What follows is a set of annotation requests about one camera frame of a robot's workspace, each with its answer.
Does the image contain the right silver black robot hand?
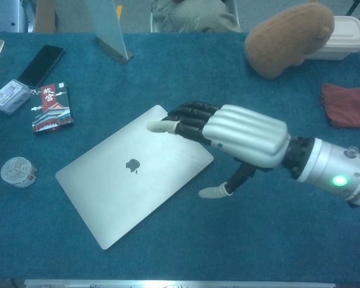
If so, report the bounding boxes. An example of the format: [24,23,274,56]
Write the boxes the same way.
[146,101,290,199]

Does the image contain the silver Apple laptop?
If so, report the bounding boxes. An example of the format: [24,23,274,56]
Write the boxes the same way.
[55,104,214,250]

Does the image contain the brown plush toy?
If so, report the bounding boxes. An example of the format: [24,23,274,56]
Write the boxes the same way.
[244,0,336,80]

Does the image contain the red-brown cloth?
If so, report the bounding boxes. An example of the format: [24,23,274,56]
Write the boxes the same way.
[320,83,360,129]

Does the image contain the teal table cloth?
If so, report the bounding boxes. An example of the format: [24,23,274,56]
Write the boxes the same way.
[0,31,360,283]

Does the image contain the seated person in grey clothes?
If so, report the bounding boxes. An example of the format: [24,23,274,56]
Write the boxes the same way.
[152,0,240,33]

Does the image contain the white lidded takeaway container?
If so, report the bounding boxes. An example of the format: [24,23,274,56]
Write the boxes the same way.
[302,16,360,61]

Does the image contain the frosted acrylic sign stand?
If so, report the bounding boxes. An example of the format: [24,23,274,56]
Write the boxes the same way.
[84,0,134,64]

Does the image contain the red black card box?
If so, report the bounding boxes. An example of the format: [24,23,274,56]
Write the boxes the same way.
[29,82,75,136]

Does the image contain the black smartphone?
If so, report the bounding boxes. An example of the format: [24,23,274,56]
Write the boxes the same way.
[17,44,65,89]

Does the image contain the clear round jar of clips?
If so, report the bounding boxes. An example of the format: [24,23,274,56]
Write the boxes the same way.
[0,156,39,189]

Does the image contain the brown cardboard box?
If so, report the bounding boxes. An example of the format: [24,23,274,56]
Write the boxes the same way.
[32,0,59,33]

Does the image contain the clear plastic case purple contents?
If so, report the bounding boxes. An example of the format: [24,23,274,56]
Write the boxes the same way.
[0,79,31,116]

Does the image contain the aluminium frame rail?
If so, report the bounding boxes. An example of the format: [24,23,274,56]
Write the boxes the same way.
[23,278,336,288]

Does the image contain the silver metal frame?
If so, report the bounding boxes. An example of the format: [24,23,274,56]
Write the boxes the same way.
[0,0,38,32]

